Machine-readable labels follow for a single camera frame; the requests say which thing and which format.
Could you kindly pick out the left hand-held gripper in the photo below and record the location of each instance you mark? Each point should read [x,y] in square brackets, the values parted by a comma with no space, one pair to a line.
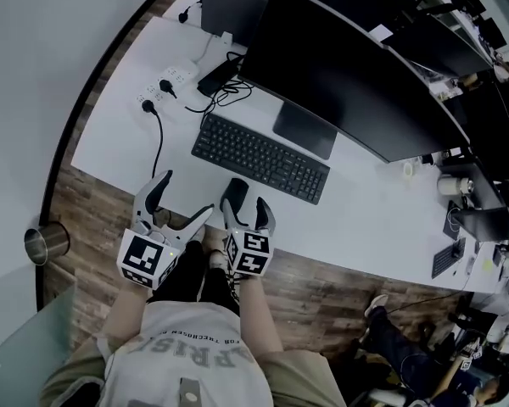
[144,257]

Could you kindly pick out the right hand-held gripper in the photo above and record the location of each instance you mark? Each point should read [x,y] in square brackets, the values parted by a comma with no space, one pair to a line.
[250,254]

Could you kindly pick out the person's right forearm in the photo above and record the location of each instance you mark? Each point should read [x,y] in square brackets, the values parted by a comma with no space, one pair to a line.
[258,316]

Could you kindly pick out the person's left forearm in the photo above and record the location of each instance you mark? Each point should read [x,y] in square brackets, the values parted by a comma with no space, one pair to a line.
[125,312]

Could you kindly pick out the small black keyboard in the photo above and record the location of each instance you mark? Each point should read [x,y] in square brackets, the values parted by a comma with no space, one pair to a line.
[445,261]

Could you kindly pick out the person's legs in black trousers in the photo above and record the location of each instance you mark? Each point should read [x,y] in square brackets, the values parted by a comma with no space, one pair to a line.
[182,278]

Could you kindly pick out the black power plug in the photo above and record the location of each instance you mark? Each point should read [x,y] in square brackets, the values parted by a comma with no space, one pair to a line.
[166,86]

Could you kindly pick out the metal trash bin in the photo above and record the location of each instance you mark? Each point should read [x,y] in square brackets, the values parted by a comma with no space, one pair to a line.
[46,244]

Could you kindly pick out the white power strip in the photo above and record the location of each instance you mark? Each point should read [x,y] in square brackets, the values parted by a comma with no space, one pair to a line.
[174,76]

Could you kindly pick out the black power adapter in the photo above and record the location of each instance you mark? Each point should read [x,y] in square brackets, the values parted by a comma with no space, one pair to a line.
[216,78]

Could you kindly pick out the person's torso in grey shirt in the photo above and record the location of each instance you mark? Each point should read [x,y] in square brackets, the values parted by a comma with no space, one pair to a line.
[195,363]

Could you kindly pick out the pale tape roll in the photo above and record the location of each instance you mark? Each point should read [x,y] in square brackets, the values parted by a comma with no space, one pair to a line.
[407,171]

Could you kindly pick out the large black curved monitor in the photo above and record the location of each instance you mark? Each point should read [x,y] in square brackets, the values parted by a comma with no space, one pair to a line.
[343,70]

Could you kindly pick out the frosted glass panel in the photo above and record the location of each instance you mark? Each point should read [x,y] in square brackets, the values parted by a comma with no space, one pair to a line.
[21,354]

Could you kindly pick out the white insulated bottle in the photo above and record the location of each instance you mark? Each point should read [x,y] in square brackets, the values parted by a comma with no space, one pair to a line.
[451,185]

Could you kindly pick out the dark grey box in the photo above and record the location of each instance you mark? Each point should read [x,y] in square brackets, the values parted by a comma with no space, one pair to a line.
[233,11]

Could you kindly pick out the white paper note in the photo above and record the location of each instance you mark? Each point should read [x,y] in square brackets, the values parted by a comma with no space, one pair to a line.
[379,32]

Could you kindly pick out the black side monitor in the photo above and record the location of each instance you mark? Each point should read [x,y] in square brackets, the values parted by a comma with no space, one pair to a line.
[483,210]

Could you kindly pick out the black monitor facing away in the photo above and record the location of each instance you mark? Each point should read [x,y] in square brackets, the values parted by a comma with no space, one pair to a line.
[428,36]

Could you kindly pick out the black wall plug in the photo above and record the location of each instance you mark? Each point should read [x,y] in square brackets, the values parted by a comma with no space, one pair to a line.
[184,15]

